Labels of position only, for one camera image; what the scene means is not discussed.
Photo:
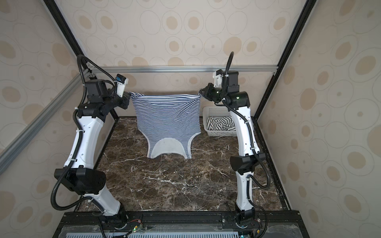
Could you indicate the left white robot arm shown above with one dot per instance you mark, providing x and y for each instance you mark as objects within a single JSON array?
[{"x": 79, "y": 174}]

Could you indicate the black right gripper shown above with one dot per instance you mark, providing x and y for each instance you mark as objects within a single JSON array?
[{"x": 205, "y": 92}]

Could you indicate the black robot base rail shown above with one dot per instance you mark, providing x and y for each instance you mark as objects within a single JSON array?
[{"x": 204, "y": 224}]

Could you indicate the left aluminium frame rail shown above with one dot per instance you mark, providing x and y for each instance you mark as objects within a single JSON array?
[{"x": 22, "y": 140}]

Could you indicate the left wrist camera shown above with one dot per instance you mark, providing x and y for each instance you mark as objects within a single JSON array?
[{"x": 121, "y": 82}]

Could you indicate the back aluminium frame rail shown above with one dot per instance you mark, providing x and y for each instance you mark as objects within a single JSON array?
[{"x": 188, "y": 69}]

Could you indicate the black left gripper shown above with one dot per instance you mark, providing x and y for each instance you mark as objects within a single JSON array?
[{"x": 126, "y": 96}]

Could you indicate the striped tank top in basket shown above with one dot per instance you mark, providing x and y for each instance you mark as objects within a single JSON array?
[{"x": 220, "y": 124}]

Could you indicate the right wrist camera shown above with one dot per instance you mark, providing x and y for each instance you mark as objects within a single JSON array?
[{"x": 220, "y": 79}]

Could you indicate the blue white striped tank top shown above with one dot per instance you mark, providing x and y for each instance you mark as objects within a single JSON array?
[{"x": 169, "y": 122}]

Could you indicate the aluminium frame rail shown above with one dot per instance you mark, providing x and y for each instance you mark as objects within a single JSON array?
[
  {"x": 22, "y": 140},
  {"x": 188, "y": 69}
]

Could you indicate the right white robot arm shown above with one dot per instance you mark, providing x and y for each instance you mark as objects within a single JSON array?
[{"x": 249, "y": 164}]

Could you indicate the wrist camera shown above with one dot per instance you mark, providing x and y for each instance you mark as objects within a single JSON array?
[
  {"x": 121, "y": 82},
  {"x": 220, "y": 79}
]

